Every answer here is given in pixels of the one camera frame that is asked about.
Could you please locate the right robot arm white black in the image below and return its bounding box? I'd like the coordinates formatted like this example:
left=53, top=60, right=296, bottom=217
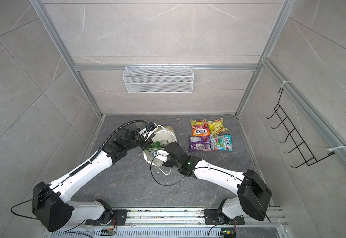
left=163, top=142, right=272, bottom=224

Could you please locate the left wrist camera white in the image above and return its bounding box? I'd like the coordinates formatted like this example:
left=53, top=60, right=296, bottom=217
left=139, top=123, right=158, bottom=141

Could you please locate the green candy packet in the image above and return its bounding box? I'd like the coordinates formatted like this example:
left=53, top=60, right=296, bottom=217
left=150, top=140, right=169, bottom=150

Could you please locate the yellow snack packet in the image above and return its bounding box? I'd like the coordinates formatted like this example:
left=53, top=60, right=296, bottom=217
left=207, top=118, right=228, bottom=135

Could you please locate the black wire hook rack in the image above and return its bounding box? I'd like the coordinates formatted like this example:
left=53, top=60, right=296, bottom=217
left=266, top=88, right=336, bottom=169

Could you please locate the teal mint candy packet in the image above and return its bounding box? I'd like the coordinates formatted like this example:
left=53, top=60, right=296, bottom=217
left=210, top=134, right=233, bottom=151

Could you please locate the orange Fox's fruits candy bag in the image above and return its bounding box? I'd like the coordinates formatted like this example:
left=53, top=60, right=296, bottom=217
left=190, top=120, right=211, bottom=136

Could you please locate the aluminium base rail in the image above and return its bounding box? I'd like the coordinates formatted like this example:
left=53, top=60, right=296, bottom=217
left=48, top=207, right=292, bottom=238

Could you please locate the floral white paper bag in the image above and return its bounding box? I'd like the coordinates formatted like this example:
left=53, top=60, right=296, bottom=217
left=143, top=125, right=177, bottom=176

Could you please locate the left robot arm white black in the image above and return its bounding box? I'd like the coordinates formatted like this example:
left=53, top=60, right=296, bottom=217
left=31, top=123, right=157, bottom=232

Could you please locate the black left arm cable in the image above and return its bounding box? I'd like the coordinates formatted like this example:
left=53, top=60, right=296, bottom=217
left=97, top=119, right=148, bottom=155

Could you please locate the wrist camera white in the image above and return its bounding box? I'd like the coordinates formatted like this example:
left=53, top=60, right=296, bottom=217
left=139, top=123, right=158, bottom=141
left=150, top=148, right=169, bottom=162

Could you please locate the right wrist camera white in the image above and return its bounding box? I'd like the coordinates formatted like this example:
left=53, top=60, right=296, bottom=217
left=150, top=148, right=169, bottom=162

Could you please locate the magenta purple candy packet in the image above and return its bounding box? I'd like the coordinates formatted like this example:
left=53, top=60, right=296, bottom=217
left=189, top=136, right=212, bottom=152

